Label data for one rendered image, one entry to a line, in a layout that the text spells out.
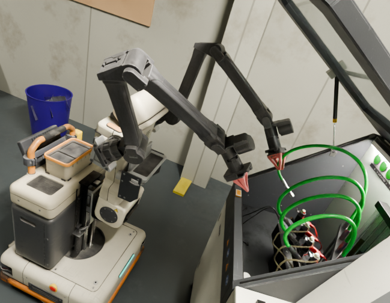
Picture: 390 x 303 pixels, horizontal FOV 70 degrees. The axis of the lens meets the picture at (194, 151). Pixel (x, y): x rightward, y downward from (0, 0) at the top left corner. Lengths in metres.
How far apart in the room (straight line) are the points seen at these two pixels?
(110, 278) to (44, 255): 0.39
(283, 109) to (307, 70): 0.41
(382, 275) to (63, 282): 1.50
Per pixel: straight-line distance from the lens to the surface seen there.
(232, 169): 1.03
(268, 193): 1.64
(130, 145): 1.03
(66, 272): 1.86
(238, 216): 1.39
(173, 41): 2.92
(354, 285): 1.01
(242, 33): 2.49
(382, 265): 0.97
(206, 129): 0.91
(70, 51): 3.56
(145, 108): 1.16
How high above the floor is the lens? 1.82
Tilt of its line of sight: 30 degrees down
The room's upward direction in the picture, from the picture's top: 18 degrees clockwise
